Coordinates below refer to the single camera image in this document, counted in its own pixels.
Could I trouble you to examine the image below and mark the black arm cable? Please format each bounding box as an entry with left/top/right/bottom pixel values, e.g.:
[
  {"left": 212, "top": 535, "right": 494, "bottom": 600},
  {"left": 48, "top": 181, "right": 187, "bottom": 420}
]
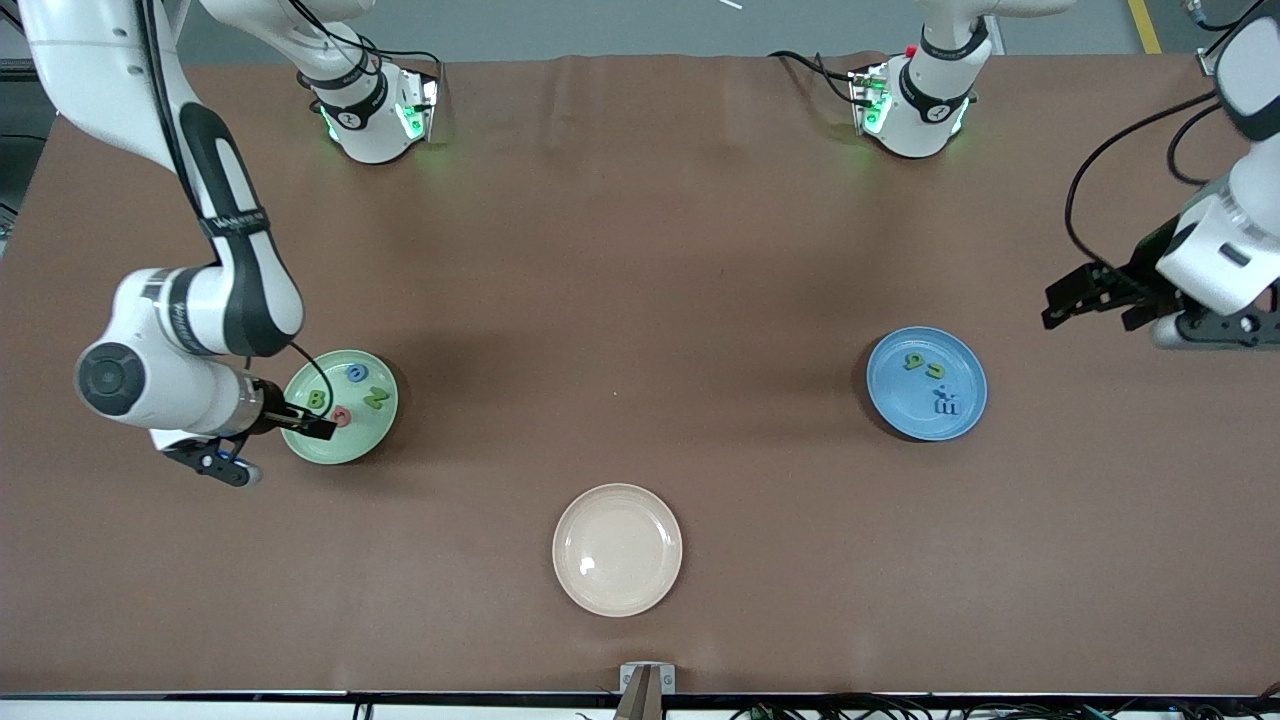
[
  {"left": 1064, "top": 88, "right": 1253, "bottom": 273},
  {"left": 130, "top": 0, "right": 337, "bottom": 413}
]

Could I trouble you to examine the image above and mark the brown table mat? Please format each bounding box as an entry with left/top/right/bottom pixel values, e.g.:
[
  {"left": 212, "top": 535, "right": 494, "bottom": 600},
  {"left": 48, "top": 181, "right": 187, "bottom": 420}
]
[{"left": 0, "top": 52, "right": 1280, "bottom": 698}]

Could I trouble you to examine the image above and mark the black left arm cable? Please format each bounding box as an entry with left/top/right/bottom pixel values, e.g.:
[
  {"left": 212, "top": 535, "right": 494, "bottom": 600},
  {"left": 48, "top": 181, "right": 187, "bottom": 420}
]
[{"left": 1064, "top": 88, "right": 1253, "bottom": 273}]

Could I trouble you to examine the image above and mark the beige plate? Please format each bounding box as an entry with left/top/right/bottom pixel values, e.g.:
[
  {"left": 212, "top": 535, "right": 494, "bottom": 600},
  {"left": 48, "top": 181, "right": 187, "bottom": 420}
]
[{"left": 552, "top": 483, "right": 684, "bottom": 618}]

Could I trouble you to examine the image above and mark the green plate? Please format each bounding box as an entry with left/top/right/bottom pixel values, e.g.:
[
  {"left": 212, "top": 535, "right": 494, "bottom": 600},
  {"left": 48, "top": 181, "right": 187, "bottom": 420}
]
[{"left": 279, "top": 349, "right": 400, "bottom": 466}]

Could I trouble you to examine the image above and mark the grey metal mount bracket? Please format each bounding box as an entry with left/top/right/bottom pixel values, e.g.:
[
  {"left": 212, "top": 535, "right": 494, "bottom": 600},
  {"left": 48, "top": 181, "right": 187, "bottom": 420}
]
[{"left": 619, "top": 662, "right": 677, "bottom": 720}]

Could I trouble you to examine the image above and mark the black cable bundle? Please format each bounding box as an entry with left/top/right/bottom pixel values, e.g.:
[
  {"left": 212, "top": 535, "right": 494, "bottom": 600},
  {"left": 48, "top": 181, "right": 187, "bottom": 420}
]
[{"left": 730, "top": 683, "right": 1280, "bottom": 720}]

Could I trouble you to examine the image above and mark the black base cable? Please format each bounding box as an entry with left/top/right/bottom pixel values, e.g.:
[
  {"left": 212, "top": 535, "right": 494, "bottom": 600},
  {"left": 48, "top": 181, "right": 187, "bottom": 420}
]
[{"left": 768, "top": 50, "right": 861, "bottom": 106}]

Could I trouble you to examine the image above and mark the blue plate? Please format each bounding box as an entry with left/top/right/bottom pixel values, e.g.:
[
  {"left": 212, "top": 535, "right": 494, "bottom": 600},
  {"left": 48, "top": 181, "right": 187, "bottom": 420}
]
[{"left": 866, "top": 326, "right": 989, "bottom": 442}]

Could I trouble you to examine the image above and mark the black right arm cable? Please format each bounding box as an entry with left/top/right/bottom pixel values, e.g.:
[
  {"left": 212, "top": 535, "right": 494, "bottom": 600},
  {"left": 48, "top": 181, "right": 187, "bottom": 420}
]
[{"left": 130, "top": 0, "right": 337, "bottom": 413}]

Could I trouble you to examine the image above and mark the metal base connector plate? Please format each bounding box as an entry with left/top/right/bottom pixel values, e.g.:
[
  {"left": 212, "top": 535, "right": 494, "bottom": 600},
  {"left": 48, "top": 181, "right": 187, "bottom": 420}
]
[
  {"left": 395, "top": 68, "right": 442, "bottom": 143},
  {"left": 848, "top": 62, "right": 893, "bottom": 137}
]

